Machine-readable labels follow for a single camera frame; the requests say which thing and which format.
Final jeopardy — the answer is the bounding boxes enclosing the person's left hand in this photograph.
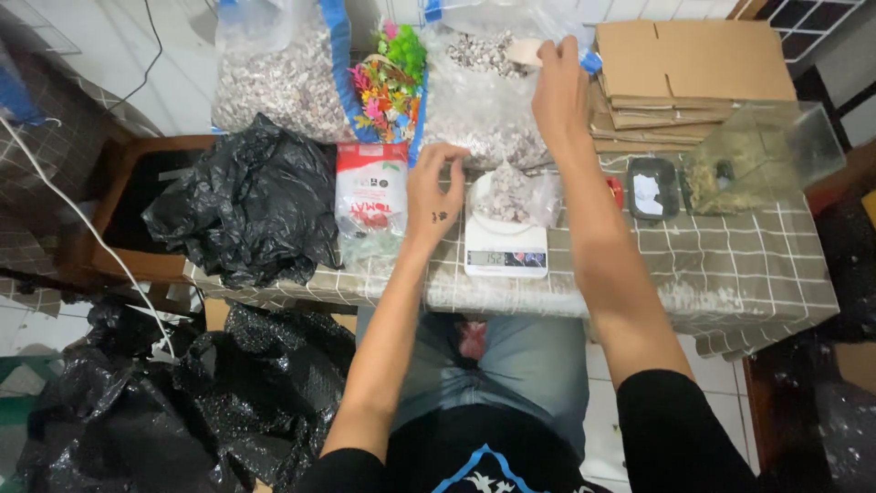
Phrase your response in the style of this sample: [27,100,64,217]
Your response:
[407,142,472,249]

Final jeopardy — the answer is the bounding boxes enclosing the person's right hand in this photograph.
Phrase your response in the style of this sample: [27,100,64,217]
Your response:
[532,36,591,149]

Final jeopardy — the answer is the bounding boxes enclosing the beige plastic scoop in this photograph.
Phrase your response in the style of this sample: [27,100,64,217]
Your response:
[505,37,545,68]

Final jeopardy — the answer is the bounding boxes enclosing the small clear bag of gravel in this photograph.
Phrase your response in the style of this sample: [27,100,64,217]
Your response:
[469,159,563,228]

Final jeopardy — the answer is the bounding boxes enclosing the large clear open gravel bag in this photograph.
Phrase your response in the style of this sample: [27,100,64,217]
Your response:
[417,0,603,171]

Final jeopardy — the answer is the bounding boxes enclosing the red and white packet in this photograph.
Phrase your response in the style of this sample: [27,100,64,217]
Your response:
[334,142,409,275]

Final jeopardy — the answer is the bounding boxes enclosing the colourful plastic aquarium plants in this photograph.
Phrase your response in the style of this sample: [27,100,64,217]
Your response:
[348,21,428,145]

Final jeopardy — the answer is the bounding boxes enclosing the white digital kitchen scale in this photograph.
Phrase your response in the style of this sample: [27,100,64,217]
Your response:
[464,171,550,279]

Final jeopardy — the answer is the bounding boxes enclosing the stack of flattened cardboard boxes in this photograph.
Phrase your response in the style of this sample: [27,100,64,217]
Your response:
[590,19,798,155]

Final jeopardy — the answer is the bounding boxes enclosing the black plastic tray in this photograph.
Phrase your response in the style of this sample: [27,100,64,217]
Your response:
[626,157,680,221]

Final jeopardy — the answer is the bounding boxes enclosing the white paper scrap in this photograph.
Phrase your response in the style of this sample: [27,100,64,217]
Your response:
[633,173,665,215]

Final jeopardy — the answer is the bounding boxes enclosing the large gravel bag, blue edge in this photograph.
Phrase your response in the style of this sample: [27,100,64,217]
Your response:
[211,0,364,145]

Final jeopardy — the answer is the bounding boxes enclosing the crumpled black plastic bag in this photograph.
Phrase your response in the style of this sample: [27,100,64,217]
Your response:
[141,113,343,290]

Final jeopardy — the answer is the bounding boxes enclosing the glass aquarium tank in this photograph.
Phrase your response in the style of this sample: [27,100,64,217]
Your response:
[681,101,847,216]

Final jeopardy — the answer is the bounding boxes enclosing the person's blue jeans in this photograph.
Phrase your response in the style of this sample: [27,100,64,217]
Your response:
[356,308,591,460]

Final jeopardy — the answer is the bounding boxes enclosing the grey checked tablecloth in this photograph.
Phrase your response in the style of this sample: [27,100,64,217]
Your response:
[183,147,841,360]

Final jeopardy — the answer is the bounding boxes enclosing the heap of black bubble wrap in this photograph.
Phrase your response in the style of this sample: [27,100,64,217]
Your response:
[14,298,357,493]

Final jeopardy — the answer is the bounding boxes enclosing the person's black shirt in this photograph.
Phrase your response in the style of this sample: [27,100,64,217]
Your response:
[294,370,761,493]

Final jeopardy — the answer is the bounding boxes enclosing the dark wooden stand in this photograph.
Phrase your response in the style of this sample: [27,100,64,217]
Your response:
[742,322,876,480]

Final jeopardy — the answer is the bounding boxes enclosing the blue plastic bag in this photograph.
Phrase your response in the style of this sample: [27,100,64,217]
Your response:
[0,65,43,127]

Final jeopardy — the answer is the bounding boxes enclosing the black cable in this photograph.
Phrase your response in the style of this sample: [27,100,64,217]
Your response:
[103,0,165,117]

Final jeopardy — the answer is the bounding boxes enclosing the white cable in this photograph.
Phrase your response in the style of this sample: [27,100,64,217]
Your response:
[0,116,177,360]

